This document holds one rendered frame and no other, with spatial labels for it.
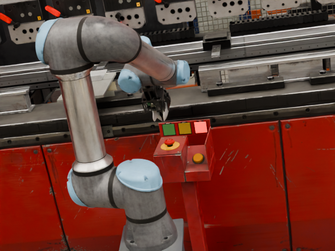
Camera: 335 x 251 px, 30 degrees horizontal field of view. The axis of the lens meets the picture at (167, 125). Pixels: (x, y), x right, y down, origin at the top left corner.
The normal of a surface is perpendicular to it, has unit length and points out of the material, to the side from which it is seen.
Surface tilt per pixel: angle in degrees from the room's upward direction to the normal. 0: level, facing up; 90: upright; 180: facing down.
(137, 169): 8
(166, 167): 90
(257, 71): 90
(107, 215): 90
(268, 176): 90
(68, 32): 53
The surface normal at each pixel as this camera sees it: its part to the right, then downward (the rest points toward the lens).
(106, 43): 0.28, 0.31
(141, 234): -0.26, 0.11
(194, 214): -0.18, 0.40
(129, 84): -0.28, 0.69
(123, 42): 0.59, 0.18
